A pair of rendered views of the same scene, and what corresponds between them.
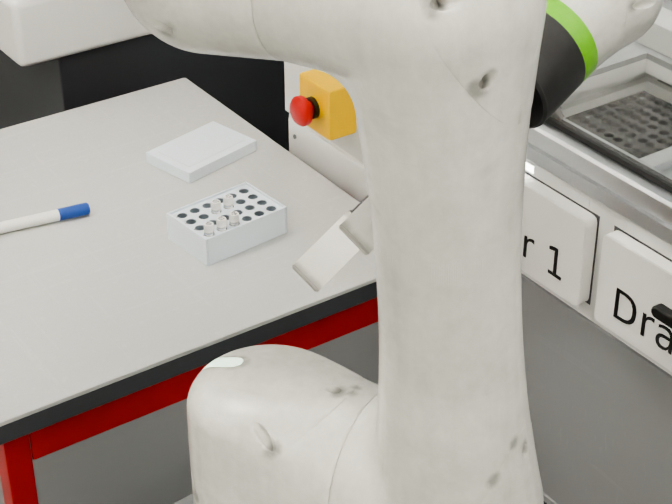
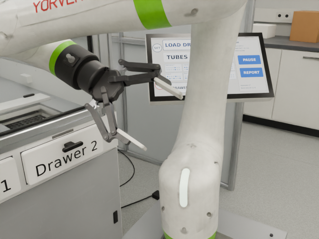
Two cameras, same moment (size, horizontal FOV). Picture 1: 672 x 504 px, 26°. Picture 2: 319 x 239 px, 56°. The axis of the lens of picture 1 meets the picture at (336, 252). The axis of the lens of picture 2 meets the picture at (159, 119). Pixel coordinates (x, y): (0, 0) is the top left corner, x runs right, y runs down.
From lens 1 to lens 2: 1.30 m
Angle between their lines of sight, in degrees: 90
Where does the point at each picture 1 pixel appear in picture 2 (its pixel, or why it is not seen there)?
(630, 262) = (37, 153)
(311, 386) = (193, 151)
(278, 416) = (209, 157)
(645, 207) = (31, 134)
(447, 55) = not seen: outside the picture
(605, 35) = not seen: hidden behind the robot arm
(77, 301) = not seen: outside the picture
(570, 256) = (12, 176)
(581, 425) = (30, 229)
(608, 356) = (32, 196)
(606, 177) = (11, 139)
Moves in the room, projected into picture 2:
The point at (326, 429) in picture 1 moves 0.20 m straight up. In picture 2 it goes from (209, 149) to (215, 62)
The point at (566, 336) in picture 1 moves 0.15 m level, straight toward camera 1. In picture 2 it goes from (13, 209) to (63, 206)
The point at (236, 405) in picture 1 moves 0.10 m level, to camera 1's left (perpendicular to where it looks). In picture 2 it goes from (210, 166) to (233, 195)
